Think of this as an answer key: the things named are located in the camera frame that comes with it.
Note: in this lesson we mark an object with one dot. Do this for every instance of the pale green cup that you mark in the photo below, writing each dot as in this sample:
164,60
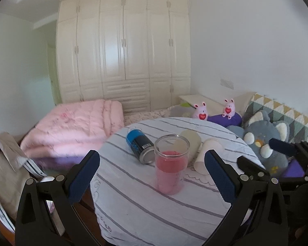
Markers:
195,142

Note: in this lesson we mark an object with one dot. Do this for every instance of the cream bed headboard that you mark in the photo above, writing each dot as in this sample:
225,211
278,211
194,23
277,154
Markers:
242,101

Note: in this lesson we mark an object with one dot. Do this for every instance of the white bedside table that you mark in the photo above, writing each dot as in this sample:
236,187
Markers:
213,107

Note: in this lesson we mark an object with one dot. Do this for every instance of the right pink bunny plush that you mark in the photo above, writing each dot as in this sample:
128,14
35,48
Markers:
229,110

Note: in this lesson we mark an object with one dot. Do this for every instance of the purple pillow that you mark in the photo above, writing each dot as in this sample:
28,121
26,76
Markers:
236,120

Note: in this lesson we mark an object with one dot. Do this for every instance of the folded pink quilt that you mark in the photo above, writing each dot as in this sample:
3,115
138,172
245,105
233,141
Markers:
73,129

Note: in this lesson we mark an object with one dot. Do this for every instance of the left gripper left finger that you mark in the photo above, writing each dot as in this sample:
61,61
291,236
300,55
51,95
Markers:
34,224

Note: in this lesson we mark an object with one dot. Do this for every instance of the heart pattern bed sheet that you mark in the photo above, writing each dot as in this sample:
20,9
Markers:
140,116

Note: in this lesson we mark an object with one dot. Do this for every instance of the striped white tablecloth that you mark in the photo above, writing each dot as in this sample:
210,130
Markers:
129,208

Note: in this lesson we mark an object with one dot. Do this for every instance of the wall outlet panel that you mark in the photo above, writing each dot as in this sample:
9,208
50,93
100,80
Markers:
227,84

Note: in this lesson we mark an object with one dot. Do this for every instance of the clear jar pink contents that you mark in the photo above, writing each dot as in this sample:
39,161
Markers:
171,160

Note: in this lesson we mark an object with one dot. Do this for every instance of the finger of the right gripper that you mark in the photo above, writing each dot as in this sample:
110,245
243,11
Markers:
296,150
252,170

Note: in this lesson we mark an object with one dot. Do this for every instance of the cream white wardrobe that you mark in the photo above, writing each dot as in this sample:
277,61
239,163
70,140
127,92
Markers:
134,51

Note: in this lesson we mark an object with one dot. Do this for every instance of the grey green small pillow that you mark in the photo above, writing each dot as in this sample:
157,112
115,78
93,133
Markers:
182,110

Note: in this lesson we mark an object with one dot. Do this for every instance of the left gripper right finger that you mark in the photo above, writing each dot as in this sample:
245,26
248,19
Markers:
247,220

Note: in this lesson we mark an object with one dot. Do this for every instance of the white paper cup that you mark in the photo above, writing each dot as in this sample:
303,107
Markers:
205,157

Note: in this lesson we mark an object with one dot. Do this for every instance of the grey koala plush cushion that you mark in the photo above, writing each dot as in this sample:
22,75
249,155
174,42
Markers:
257,132

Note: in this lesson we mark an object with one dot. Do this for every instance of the left pink bunny plush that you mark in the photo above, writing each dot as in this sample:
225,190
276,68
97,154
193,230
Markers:
200,112

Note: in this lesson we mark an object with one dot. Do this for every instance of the pink bunny plush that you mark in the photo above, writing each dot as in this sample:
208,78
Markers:
200,112
229,110

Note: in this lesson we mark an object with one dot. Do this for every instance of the triangle pattern quilted pillow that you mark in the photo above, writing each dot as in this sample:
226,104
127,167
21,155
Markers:
298,122

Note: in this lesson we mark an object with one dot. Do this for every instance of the blue black can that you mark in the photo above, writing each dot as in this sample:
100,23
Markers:
141,146

